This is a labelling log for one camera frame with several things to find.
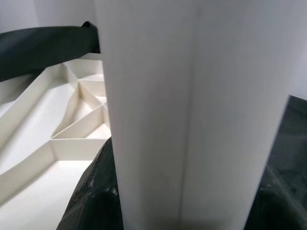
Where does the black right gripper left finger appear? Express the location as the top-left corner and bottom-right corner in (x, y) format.
(57, 137), (123, 230)

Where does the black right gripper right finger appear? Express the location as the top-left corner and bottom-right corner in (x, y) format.
(247, 184), (307, 230)

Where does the white plastic table top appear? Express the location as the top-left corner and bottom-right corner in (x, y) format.
(0, 53), (113, 230)

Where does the white plastic table leg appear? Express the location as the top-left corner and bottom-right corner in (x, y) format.
(94, 0), (291, 230)

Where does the black cloth table cover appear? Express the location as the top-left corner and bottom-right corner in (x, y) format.
(0, 21), (307, 199)

